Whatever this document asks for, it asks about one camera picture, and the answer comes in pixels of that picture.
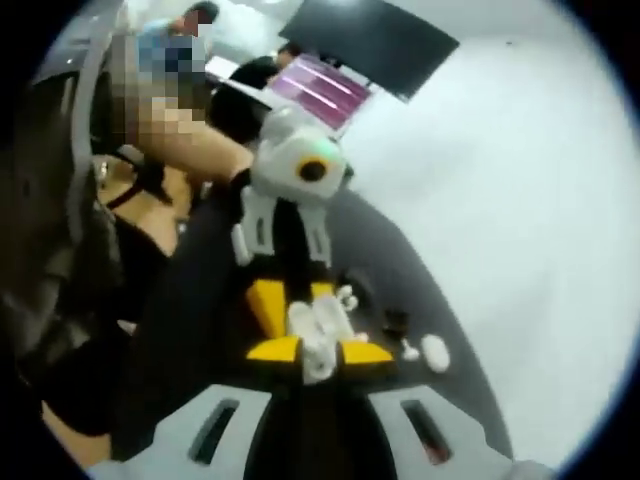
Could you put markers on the black table mat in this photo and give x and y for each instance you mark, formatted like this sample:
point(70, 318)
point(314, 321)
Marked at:
point(420, 300)

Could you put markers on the white oblong charging case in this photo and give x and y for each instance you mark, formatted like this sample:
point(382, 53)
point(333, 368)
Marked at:
point(300, 320)

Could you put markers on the laptop with purple screen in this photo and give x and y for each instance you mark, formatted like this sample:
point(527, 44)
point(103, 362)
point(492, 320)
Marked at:
point(320, 87)

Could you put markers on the black wall monitor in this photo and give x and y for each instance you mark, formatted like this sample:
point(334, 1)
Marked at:
point(375, 45)

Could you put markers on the grey chest-worn device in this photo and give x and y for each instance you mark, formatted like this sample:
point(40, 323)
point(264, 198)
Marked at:
point(80, 165)

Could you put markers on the black charging case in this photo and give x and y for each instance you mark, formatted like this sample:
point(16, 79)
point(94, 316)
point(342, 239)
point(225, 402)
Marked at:
point(395, 322)

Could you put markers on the white teal earphone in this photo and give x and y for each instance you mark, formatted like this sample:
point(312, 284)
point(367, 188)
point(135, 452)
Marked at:
point(359, 335)
point(410, 350)

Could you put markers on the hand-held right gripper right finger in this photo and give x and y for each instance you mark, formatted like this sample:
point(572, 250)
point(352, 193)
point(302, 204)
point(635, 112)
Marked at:
point(465, 440)

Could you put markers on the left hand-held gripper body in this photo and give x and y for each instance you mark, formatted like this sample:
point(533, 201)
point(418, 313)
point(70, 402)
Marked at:
point(280, 160)

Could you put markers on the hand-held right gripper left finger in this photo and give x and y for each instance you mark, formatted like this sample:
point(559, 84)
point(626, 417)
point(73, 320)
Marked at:
point(165, 440)

